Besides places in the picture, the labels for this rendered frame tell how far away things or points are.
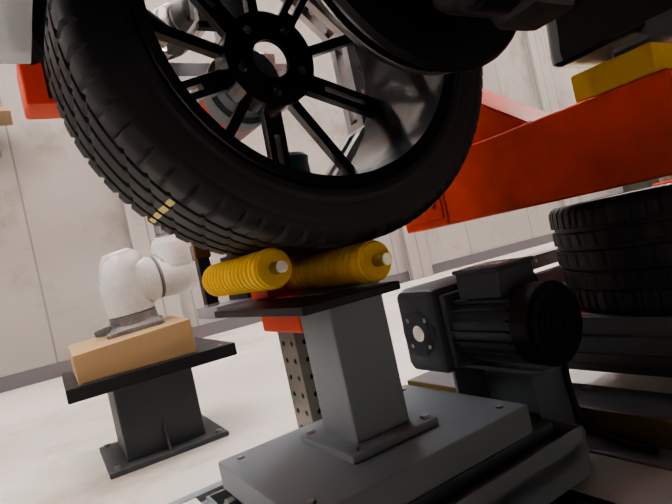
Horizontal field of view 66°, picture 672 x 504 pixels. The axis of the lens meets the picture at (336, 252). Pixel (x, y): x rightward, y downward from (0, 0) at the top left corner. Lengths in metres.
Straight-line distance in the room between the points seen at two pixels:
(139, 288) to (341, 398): 1.17
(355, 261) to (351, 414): 0.23
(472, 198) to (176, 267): 1.10
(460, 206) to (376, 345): 0.52
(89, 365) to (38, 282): 3.31
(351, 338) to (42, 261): 4.37
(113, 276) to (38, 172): 3.35
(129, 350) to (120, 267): 0.29
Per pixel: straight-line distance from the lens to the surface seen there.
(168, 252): 1.89
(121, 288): 1.84
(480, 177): 1.17
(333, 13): 0.58
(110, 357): 1.72
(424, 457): 0.75
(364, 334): 0.79
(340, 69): 1.16
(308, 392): 1.40
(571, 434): 0.91
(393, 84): 1.01
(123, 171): 0.72
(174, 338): 1.74
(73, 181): 5.12
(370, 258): 0.71
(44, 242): 5.02
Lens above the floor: 0.51
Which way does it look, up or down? level
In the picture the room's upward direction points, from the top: 12 degrees counter-clockwise
